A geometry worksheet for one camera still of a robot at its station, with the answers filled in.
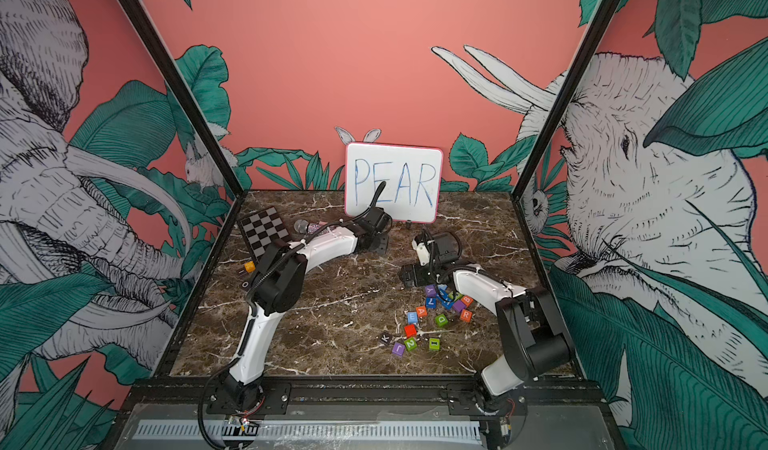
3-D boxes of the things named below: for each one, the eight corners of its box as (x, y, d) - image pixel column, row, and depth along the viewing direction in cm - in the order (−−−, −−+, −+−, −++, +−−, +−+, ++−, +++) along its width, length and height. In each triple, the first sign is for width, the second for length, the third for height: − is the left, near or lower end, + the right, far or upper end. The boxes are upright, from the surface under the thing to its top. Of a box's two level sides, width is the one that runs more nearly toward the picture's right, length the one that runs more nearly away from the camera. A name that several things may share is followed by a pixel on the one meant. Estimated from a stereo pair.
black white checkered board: (256, 259, 103) (252, 253, 100) (239, 225, 112) (235, 219, 110) (294, 239, 108) (292, 234, 106) (275, 208, 118) (273, 203, 115)
